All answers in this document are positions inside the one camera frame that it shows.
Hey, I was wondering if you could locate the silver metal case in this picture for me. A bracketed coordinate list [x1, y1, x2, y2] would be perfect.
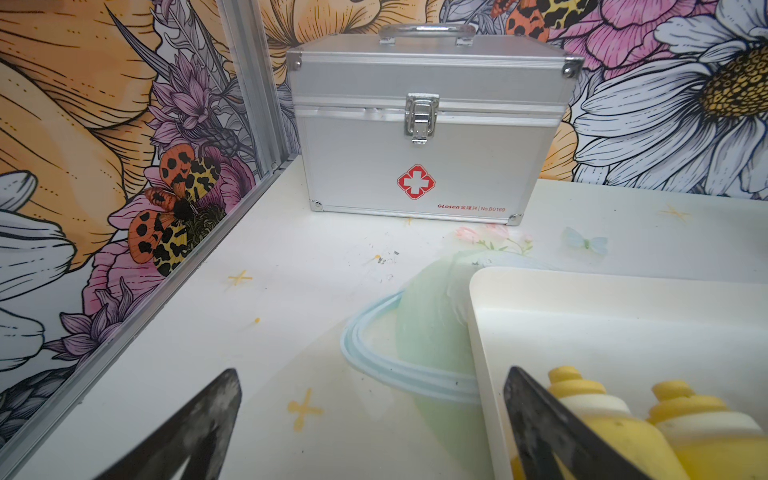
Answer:
[286, 24, 583, 226]

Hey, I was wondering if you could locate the yellow pencil sharpener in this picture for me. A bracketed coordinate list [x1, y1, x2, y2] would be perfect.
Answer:
[510, 366, 688, 479]
[648, 380, 767, 479]

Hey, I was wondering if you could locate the white plastic tray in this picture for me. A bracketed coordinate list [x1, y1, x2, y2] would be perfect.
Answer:
[468, 267, 767, 479]

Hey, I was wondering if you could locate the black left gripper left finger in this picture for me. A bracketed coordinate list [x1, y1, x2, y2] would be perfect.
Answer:
[98, 368, 242, 479]

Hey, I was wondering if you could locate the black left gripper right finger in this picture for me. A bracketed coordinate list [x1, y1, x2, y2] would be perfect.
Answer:
[503, 366, 648, 479]

